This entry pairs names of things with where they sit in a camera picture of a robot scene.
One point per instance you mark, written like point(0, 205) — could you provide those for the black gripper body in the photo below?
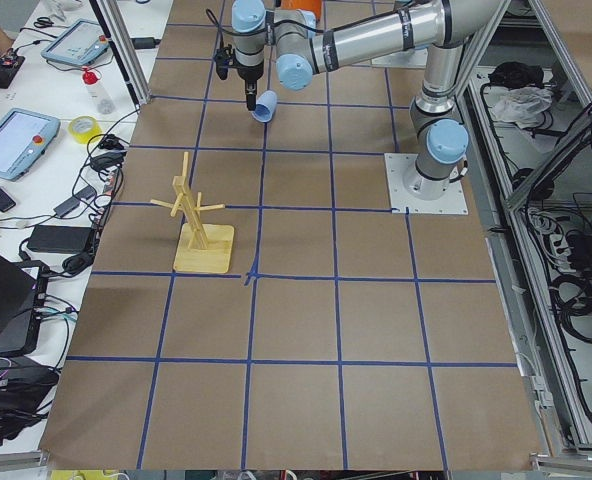
point(249, 74)

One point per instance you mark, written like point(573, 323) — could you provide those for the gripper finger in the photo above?
point(251, 102)

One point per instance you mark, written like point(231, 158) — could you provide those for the light blue plastic cup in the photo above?
point(265, 108)

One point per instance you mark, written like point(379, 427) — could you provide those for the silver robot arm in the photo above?
point(439, 27)
point(442, 140)

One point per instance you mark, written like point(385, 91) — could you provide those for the wooden cup rack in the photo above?
point(202, 247)

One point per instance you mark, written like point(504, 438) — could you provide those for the large orange can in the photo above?
point(314, 6)

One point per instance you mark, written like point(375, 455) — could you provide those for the red capped squeeze bottle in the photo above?
point(102, 100)

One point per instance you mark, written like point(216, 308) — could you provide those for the far teach pendant tablet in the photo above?
point(79, 45)

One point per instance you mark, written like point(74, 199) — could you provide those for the teach pendant tablet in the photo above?
point(24, 137)
point(79, 45)

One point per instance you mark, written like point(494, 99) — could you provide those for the yellow tape roll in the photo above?
point(84, 129)

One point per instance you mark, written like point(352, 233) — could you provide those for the black scissors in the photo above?
point(49, 21)

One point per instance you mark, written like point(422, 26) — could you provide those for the near teach pendant tablet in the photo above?
point(24, 137)

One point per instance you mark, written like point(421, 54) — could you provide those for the black power adapter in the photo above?
point(59, 239)

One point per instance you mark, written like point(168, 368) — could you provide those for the crumpled white cloth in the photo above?
point(524, 107)

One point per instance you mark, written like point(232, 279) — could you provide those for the black laptop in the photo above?
point(23, 287)

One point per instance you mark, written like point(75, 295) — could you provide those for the aluminium frame post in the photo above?
point(110, 19)

